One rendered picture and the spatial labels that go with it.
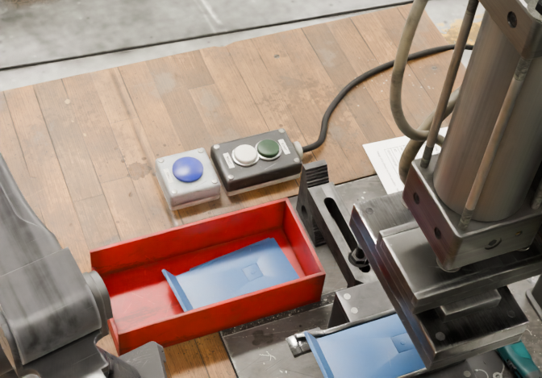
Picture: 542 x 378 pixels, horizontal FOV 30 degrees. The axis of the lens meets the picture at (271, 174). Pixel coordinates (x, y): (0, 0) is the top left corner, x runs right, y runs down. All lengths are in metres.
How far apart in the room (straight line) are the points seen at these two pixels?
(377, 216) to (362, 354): 0.17
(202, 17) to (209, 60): 1.42
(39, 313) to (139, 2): 2.20
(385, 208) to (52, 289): 0.37
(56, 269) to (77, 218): 0.49
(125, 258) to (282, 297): 0.19
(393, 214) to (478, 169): 0.23
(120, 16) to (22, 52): 0.30
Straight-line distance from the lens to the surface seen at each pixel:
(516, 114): 0.76
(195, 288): 1.22
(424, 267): 0.94
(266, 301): 1.18
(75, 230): 1.29
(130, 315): 1.21
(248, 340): 1.20
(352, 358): 1.10
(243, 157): 1.31
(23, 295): 0.80
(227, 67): 1.48
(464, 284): 0.93
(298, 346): 1.10
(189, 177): 1.29
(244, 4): 2.95
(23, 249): 0.81
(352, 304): 1.14
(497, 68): 0.74
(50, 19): 2.90
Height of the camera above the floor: 1.93
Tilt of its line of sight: 50 degrees down
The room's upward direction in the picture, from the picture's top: 7 degrees clockwise
